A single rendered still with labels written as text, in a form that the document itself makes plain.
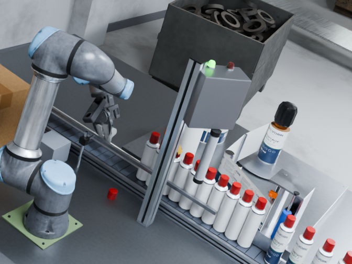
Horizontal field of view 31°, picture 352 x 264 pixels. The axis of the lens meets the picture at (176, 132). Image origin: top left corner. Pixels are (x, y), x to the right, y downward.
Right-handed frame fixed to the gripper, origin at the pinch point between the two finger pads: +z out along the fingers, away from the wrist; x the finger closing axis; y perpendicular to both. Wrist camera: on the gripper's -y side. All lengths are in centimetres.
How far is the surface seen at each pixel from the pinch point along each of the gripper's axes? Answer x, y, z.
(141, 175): -15.6, -1.6, 12.1
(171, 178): -28.7, -1.0, 13.0
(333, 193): -65, 66, 43
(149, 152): -21.2, -1.6, 3.0
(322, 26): 93, 496, 25
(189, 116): -52, -17, -15
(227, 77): -64, -11, -26
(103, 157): 1.2, -1.9, 5.5
